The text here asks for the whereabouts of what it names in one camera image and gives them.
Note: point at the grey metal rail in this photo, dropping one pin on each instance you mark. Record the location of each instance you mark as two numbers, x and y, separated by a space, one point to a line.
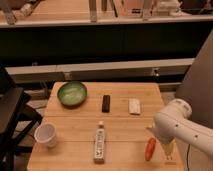
98 71

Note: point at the black rectangular block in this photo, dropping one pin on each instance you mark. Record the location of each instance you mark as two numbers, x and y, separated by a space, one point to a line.
106 103

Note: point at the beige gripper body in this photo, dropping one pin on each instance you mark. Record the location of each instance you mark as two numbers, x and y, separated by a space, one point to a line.
168 149

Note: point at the black side table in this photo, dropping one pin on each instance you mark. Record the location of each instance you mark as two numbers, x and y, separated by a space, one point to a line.
16 120

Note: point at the white sauce bottle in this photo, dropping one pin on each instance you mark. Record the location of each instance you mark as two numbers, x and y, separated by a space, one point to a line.
99 145

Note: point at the grey panel board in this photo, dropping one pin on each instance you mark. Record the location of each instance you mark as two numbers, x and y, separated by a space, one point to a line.
197 85

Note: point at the green ceramic bowl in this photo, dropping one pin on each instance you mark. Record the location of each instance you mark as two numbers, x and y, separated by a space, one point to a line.
72 93

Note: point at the red orange pepper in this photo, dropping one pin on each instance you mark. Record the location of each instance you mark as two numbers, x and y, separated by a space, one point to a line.
150 149

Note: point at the white paper cup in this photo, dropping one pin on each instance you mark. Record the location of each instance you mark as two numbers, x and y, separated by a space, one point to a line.
46 134

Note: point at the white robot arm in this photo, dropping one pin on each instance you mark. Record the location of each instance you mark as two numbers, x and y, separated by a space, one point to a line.
172 121

